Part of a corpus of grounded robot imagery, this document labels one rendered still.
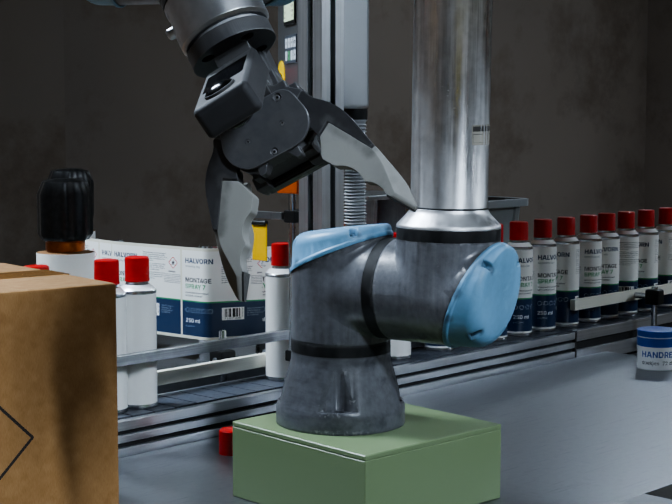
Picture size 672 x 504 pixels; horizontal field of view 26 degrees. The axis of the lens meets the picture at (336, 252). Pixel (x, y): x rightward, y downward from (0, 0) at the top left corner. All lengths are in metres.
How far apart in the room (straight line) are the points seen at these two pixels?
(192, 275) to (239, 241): 1.23
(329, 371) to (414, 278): 0.16
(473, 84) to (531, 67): 5.34
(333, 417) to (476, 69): 0.42
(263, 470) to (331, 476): 0.11
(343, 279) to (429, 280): 0.11
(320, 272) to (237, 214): 0.53
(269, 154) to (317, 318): 0.56
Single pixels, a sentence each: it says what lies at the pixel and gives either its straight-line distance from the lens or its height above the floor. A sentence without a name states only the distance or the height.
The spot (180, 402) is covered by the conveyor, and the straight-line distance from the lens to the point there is 2.04.
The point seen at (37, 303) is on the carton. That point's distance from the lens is 1.34.
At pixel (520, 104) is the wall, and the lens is 6.85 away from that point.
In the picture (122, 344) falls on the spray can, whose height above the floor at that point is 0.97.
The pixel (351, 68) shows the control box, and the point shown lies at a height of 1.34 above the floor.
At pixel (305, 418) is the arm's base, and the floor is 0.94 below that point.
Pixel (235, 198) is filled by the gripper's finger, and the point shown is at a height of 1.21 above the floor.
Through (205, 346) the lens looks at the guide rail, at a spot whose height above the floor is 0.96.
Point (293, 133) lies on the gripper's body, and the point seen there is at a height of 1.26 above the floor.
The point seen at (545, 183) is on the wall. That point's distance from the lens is 7.01.
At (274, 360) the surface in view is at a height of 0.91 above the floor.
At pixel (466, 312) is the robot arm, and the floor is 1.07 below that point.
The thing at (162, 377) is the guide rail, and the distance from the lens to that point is 2.08.
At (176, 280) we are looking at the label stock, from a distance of 2.36.
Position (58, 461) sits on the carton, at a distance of 1.38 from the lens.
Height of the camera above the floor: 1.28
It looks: 5 degrees down
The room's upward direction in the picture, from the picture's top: straight up
